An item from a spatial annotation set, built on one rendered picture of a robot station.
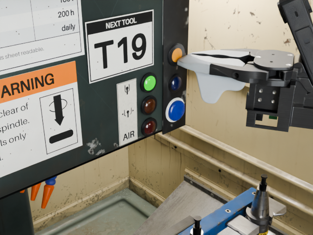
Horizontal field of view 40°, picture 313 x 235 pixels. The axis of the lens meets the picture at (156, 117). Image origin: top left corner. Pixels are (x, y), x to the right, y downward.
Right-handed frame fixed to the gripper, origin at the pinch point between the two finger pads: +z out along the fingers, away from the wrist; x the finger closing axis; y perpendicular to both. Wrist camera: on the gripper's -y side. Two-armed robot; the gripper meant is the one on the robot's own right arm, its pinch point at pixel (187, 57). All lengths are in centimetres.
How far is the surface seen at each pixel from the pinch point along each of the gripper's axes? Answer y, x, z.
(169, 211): 90, 79, 25
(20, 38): -6.2, -18.0, 12.3
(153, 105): 5.7, -4.0, 3.5
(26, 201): 63, 38, 59
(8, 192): 10.2, -21.2, 14.3
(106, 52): -2.6, -9.3, 7.2
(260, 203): 43, 31, -11
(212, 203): 85, 83, 8
